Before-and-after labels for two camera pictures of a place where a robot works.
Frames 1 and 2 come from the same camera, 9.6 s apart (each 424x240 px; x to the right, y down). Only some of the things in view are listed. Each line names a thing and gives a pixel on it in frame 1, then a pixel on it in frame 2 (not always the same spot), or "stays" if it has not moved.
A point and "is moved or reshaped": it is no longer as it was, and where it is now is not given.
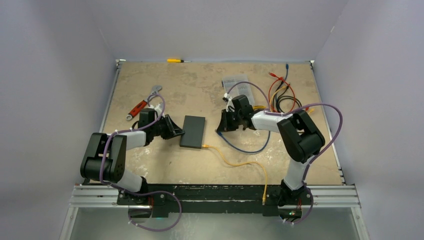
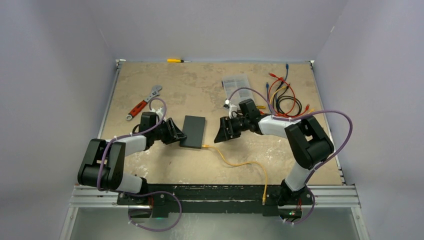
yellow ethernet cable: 264,198 stays
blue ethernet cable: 287,67 stays
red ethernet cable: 278,79 stays
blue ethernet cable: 240,151 is moved or reshaped
